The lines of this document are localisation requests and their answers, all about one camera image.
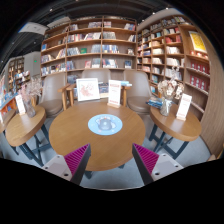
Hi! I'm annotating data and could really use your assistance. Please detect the white sign with wooden base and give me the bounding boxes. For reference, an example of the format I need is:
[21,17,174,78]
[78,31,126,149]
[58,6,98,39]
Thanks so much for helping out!
[107,79,122,109]

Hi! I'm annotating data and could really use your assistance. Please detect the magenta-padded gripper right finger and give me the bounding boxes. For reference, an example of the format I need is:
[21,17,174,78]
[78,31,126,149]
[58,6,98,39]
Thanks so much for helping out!
[131,143,184,186]

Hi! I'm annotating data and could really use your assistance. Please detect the dark blue standing book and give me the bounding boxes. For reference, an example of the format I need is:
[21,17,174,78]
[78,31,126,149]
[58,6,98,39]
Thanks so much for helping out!
[98,82,110,99]

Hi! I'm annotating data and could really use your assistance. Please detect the white hanging ceiling panel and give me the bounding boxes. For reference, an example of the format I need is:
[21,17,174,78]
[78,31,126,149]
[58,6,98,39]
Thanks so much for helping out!
[18,21,51,36]

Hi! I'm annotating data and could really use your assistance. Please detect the round light blue mouse pad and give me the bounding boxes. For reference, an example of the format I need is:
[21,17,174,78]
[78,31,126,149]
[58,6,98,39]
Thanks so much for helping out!
[87,113,124,136]

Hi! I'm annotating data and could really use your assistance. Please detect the stack of lying books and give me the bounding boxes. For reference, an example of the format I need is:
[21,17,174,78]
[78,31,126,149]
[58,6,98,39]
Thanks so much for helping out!
[145,96,164,110]

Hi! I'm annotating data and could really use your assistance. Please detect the distant wooden bookshelf unit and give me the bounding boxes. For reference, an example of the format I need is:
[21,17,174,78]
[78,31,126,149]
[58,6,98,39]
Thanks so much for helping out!
[7,56,26,93]

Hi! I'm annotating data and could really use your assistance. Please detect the white framed flower picture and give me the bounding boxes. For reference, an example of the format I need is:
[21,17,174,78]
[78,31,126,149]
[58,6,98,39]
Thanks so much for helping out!
[75,77,101,102]

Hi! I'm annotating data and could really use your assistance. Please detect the glass vase with pale flowers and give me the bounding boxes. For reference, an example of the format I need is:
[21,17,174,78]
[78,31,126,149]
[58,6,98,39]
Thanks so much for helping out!
[157,66,185,117]

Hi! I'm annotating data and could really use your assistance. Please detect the low orange book display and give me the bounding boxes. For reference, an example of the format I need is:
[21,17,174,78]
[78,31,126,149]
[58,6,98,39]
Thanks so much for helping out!
[0,74,18,124]

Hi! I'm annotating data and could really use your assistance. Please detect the wooden bookshelf with yellow poster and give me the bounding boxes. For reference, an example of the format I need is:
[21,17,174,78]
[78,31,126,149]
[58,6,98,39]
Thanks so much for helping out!
[135,14,213,121]

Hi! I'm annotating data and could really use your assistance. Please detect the glass vase with pink flowers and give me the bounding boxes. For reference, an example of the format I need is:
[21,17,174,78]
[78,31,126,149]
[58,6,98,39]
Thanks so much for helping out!
[18,77,44,118]

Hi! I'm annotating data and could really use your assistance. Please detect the small white sign stand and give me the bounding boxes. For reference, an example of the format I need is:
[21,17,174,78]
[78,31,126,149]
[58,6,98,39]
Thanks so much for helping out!
[14,94,27,116]
[175,93,193,122]

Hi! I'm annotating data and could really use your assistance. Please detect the brown upholstered wooden armchair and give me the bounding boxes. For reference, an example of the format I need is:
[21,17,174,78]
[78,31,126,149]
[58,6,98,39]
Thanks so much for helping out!
[68,68,113,101]
[39,71,71,118]
[121,69,154,114]

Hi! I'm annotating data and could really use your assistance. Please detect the grey computer mouse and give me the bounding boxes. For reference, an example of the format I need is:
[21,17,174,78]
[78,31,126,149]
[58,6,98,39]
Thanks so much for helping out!
[95,116,113,132]

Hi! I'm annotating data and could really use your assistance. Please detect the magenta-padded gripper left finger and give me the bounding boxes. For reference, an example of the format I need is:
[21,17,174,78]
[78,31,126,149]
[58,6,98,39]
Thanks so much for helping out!
[41,143,92,186]

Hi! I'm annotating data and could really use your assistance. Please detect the round wooden side table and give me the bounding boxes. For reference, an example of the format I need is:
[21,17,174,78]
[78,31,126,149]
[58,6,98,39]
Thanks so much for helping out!
[148,103,203,160]
[5,104,53,168]

